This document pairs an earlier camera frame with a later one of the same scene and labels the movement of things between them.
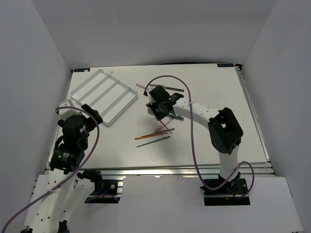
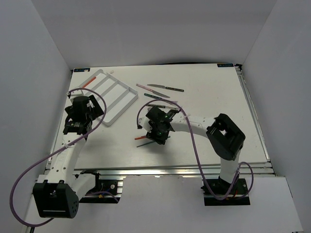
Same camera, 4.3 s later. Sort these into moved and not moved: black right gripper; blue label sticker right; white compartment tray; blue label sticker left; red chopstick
Moved: red chopstick; black right gripper
Not moved: blue label sticker right; white compartment tray; blue label sticker left
